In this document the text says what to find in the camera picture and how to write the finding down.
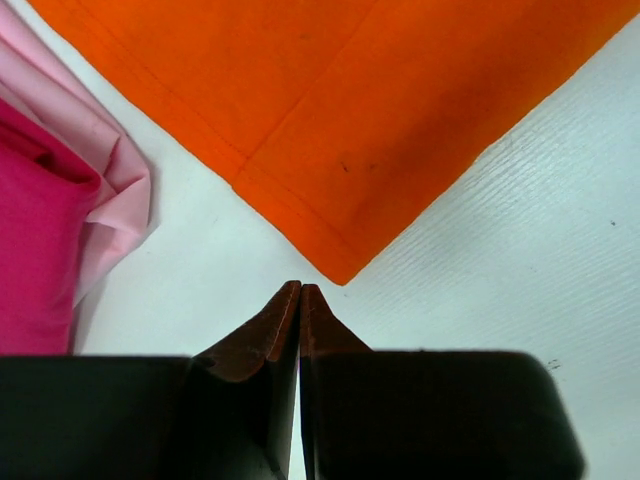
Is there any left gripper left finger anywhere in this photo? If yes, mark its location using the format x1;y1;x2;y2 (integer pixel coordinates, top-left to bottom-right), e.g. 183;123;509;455
1;281;301;479

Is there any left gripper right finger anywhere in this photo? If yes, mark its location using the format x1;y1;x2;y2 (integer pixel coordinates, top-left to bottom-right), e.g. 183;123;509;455
299;285;585;479

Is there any orange t shirt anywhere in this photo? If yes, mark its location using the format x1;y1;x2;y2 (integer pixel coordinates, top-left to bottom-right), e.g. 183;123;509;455
33;0;639;285

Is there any magenta folded t shirt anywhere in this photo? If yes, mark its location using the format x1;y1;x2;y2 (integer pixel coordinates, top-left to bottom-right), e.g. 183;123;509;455
1;102;101;355

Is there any pink folded t shirt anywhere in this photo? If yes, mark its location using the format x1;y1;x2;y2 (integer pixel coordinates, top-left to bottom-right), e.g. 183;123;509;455
1;2;151;300

